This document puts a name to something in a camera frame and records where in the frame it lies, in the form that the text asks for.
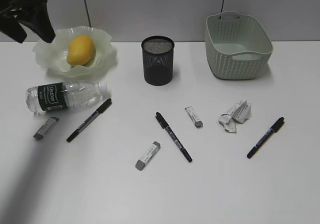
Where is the black cable left wall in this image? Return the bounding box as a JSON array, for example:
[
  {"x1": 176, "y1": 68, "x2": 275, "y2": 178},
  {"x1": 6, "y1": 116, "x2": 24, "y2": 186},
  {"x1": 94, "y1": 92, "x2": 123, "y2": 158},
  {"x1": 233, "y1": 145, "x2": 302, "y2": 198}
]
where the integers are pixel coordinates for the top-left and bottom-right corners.
[{"x1": 80, "y1": 0, "x2": 92, "y2": 28}]

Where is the pale green wavy plate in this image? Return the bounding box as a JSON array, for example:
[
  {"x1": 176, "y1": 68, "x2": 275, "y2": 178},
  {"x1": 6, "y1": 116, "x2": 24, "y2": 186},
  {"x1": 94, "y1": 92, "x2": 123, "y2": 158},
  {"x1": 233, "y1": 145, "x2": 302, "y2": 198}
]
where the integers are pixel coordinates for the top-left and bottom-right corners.
[{"x1": 32, "y1": 26, "x2": 117, "y2": 79}]

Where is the white waste paper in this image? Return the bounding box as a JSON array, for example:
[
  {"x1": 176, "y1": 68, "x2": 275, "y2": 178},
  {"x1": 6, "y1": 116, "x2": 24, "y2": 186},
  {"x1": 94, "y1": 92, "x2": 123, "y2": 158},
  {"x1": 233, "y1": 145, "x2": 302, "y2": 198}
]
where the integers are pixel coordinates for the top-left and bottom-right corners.
[{"x1": 218, "y1": 99, "x2": 252, "y2": 133}]

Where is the grey white eraser middle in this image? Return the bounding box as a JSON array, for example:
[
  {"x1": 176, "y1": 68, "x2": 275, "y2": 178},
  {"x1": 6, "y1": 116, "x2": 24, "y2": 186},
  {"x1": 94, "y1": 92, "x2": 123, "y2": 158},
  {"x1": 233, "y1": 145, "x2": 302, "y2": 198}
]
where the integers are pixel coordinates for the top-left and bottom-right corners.
[{"x1": 135, "y1": 141, "x2": 161, "y2": 171}]

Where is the black marker pen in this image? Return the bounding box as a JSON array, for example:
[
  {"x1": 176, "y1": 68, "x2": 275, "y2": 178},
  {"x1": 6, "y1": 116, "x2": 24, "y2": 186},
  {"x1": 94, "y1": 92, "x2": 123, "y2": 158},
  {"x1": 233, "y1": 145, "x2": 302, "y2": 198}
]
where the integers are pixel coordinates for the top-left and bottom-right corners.
[
  {"x1": 66, "y1": 98, "x2": 112, "y2": 143},
  {"x1": 155, "y1": 112, "x2": 193, "y2": 163},
  {"x1": 246, "y1": 117, "x2": 285, "y2": 159}
]

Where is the grey white eraser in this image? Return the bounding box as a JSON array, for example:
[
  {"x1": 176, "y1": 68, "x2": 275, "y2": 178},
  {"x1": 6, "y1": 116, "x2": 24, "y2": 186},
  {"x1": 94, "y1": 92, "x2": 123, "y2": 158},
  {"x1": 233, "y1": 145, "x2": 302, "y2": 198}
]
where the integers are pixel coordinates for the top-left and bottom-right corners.
[
  {"x1": 185, "y1": 106, "x2": 203, "y2": 128},
  {"x1": 135, "y1": 141, "x2": 161, "y2": 171},
  {"x1": 33, "y1": 117, "x2": 60, "y2": 140}
]

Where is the pale green woven basket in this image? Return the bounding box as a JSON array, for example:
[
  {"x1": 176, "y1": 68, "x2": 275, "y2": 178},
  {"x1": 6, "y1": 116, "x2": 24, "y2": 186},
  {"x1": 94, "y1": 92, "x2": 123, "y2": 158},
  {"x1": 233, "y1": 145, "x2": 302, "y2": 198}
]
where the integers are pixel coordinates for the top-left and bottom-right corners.
[{"x1": 205, "y1": 11, "x2": 273, "y2": 80}]

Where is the black mesh pen holder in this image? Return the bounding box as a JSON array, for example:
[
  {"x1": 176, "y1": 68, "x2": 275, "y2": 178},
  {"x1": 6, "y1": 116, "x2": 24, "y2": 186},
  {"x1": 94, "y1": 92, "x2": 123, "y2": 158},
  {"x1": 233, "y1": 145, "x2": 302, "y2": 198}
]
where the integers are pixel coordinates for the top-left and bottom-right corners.
[{"x1": 141, "y1": 35, "x2": 175, "y2": 86}]

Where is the yellow mango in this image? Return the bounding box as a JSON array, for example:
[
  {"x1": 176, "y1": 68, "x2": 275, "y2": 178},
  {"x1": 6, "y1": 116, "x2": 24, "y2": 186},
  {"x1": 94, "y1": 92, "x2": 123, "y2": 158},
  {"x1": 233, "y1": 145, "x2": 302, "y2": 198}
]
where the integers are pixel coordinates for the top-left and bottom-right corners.
[{"x1": 67, "y1": 35, "x2": 95, "y2": 67}]

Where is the grey white eraser left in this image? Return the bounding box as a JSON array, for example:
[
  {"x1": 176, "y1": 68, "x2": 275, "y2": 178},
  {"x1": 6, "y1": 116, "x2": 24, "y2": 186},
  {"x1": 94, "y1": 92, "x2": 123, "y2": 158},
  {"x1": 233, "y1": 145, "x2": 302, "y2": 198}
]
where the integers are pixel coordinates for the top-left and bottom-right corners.
[{"x1": 33, "y1": 117, "x2": 60, "y2": 140}]

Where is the clear water bottle green label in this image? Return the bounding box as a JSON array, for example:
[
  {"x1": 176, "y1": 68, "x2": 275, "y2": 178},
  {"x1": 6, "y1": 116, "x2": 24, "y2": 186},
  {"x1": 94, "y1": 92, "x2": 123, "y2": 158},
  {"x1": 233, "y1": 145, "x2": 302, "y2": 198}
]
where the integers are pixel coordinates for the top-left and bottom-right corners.
[{"x1": 25, "y1": 80, "x2": 110, "y2": 115}]

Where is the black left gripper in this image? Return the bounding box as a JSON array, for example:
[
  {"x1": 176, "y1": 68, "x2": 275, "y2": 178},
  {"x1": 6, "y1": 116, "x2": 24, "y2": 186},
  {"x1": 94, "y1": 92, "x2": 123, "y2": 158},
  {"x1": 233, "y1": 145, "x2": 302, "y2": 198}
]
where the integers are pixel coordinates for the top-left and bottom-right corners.
[{"x1": 0, "y1": 0, "x2": 56, "y2": 44}]

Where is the grey white eraser right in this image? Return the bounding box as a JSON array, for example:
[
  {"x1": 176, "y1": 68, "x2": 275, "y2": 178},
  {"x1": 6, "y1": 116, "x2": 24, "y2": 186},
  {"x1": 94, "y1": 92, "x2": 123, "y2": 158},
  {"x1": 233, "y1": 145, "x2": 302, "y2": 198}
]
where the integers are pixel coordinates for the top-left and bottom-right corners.
[{"x1": 185, "y1": 106, "x2": 203, "y2": 128}]

